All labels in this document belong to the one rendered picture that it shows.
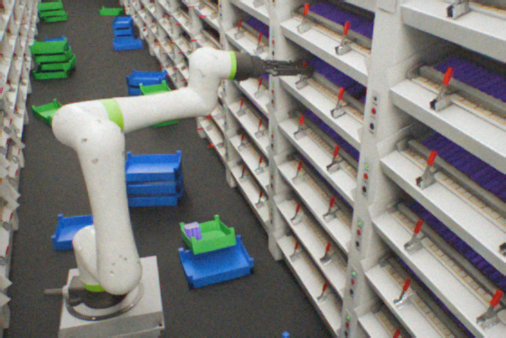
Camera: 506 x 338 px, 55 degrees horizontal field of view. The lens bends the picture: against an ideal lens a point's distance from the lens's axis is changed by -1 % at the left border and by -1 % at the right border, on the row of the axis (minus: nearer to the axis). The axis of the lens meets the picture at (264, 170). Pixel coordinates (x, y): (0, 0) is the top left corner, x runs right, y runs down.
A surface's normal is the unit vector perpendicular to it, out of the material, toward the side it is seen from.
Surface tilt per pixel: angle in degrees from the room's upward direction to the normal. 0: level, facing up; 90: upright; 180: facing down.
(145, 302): 5
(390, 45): 90
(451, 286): 21
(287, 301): 0
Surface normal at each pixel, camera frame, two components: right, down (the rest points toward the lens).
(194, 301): 0.00, -0.86
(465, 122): -0.33, -0.74
